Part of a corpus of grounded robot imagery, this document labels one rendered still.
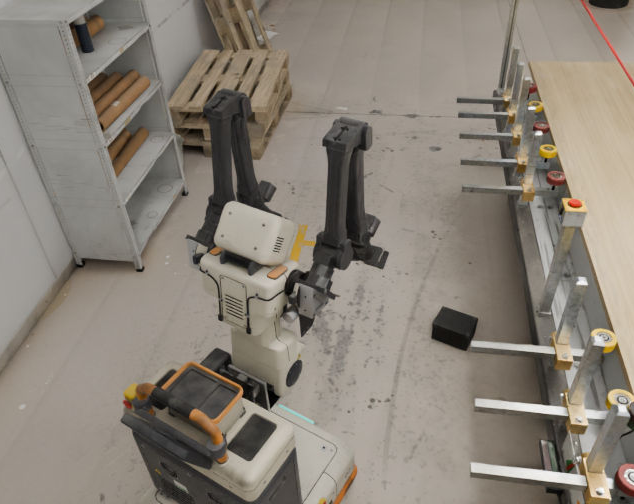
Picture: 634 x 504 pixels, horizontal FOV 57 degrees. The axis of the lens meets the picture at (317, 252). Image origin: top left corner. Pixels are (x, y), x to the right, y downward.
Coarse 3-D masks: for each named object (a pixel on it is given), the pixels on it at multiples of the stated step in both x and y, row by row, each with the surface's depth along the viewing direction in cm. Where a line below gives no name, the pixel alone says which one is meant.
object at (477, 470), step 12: (480, 468) 161; (492, 468) 161; (504, 468) 161; (516, 468) 161; (504, 480) 161; (516, 480) 160; (528, 480) 159; (540, 480) 158; (552, 480) 158; (564, 480) 157; (576, 480) 157; (612, 480) 157; (612, 492) 156
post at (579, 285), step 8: (576, 280) 182; (584, 280) 181; (576, 288) 182; (584, 288) 181; (568, 296) 188; (576, 296) 184; (568, 304) 188; (576, 304) 186; (568, 312) 189; (576, 312) 188; (560, 320) 196; (568, 320) 191; (560, 328) 195; (568, 328) 193; (560, 336) 196; (568, 336) 196; (552, 360) 204
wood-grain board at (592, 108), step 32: (544, 64) 366; (576, 64) 364; (608, 64) 362; (544, 96) 331; (576, 96) 329; (608, 96) 327; (576, 128) 300; (608, 128) 299; (576, 160) 276; (608, 160) 275; (576, 192) 256; (608, 192) 255; (608, 224) 237; (608, 256) 222; (608, 288) 208; (608, 320) 198
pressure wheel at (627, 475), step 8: (624, 464) 155; (632, 464) 155; (616, 472) 156; (624, 472) 154; (632, 472) 154; (616, 480) 154; (624, 480) 152; (632, 480) 152; (624, 488) 152; (632, 488) 150; (632, 496) 152
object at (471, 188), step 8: (464, 184) 278; (472, 184) 277; (472, 192) 277; (480, 192) 276; (488, 192) 276; (496, 192) 275; (504, 192) 274; (512, 192) 274; (520, 192) 273; (536, 192) 272; (544, 192) 271; (552, 192) 270
